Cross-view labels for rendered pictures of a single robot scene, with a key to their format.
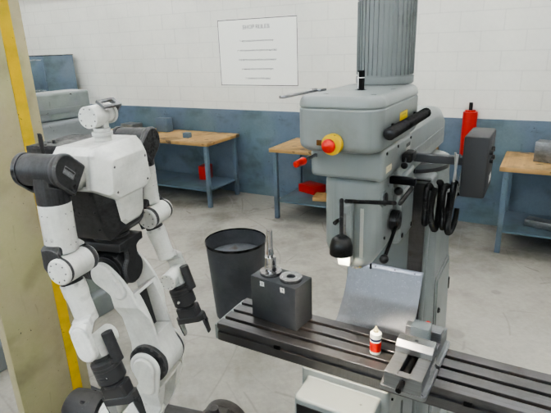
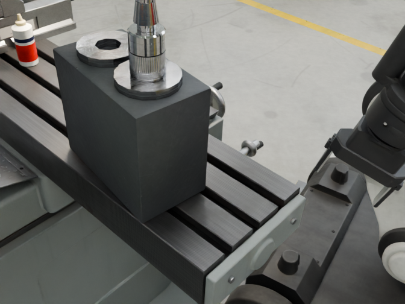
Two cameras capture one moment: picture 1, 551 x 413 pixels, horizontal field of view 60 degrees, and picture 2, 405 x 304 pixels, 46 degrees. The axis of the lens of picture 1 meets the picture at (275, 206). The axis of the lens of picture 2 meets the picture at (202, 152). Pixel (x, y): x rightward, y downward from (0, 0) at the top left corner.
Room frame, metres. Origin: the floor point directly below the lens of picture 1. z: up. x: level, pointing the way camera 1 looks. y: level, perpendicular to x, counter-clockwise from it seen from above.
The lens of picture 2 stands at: (2.29, 0.21, 1.48)
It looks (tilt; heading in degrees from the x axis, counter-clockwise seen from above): 39 degrees down; 191
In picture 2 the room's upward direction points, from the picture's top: 3 degrees clockwise
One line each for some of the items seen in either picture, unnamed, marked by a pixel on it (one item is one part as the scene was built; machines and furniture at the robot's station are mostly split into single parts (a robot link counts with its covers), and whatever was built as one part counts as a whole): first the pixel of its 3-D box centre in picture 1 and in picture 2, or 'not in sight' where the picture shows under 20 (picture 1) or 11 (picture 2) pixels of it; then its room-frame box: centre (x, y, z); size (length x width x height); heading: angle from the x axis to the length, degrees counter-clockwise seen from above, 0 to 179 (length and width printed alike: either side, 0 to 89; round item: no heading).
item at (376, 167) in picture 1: (363, 152); not in sight; (1.58, -0.30, 1.68); 0.34 x 0.24 x 0.10; 150
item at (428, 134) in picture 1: (400, 135); not in sight; (1.98, -0.53, 1.66); 0.80 x 0.23 x 0.20; 150
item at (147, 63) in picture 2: (270, 264); (147, 55); (1.78, 0.03, 1.19); 0.05 x 0.05 x 0.05
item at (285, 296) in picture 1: (281, 295); (131, 117); (1.74, -0.01, 1.06); 0.22 x 0.12 x 0.20; 53
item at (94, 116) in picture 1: (98, 119); not in sight; (1.49, 0.53, 1.84); 0.10 x 0.07 x 0.09; 162
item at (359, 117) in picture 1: (362, 115); not in sight; (1.56, -0.29, 1.81); 0.47 x 0.26 x 0.16; 150
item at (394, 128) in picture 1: (408, 121); not in sight; (1.50, -0.42, 1.79); 0.45 x 0.04 x 0.04; 150
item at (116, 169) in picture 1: (93, 181); not in sight; (1.51, 0.58, 1.63); 0.34 x 0.30 x 0.36; 162
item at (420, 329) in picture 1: (421, 332); not in sight; (1.43, -0.49, 1.08); 0.06 x 0.05 x 0.06; 58
